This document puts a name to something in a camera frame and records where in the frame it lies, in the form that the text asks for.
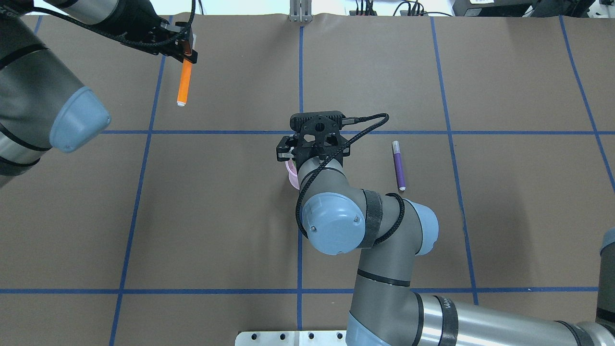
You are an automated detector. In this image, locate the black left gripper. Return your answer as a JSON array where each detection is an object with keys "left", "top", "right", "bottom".
[{"left": 103, "top": 0, "right": 198, "bottom": 65}]

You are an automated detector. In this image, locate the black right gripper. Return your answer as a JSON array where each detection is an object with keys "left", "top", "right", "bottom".
[{"left": 275, "top": 136, "right": 350, "bottom": 173}]

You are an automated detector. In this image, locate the orange highlighter pen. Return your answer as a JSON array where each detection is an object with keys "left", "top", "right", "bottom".
[{"left": 176, "top": 58, "right": 193, "bottom": 107}]

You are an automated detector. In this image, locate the purple highlighter pen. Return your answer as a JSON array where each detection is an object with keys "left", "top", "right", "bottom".
[{"left": 392, "top": 140, "right": 406, "bottom": 191}]

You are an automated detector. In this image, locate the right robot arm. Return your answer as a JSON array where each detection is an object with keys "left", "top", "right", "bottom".
[{"left": 126, "top": 14, "right": 614, "bottom": 346}]

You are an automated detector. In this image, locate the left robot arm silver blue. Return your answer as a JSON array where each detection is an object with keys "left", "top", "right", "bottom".
[{"left": 0, "top": 0, "right": 202, "bottom": 186}]

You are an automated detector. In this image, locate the pink mesh pen holder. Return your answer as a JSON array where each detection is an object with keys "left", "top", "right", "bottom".
[{"left": 285, "top": 159, "right": 300, "bottom": 190}]

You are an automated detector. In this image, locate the brown paper table mat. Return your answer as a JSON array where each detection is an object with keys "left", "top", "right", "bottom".
[{"left": 1, "top": 14, "right": 614, "bottom": 346}]

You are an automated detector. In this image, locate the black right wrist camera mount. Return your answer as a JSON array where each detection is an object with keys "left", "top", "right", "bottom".
[{"left": 290, "top": 111, "right": 345, "bottom": 141}]

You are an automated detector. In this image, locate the black right camera cable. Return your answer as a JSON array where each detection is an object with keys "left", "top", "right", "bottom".
[{"left": 295, "top": 113, "right": 406, "bottom": 246}]

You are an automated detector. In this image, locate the black camera cable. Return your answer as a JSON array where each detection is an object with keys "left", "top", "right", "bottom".
[
  {"left": 295, "top": 113, "right": 406, "bottom": 246},
  {"left": 29, "top": 0, "right": 197, "bottom": 49}
]

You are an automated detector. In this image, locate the aluminium frame post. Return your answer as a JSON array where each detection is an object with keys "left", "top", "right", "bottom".
[{"left": 288, "top": 0, "right": 313, "bottom": 24}]

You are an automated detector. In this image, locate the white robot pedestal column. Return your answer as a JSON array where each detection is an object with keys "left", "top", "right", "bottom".
[{"left": 234, "top": 330, "right": 346, "bottom": 346}]

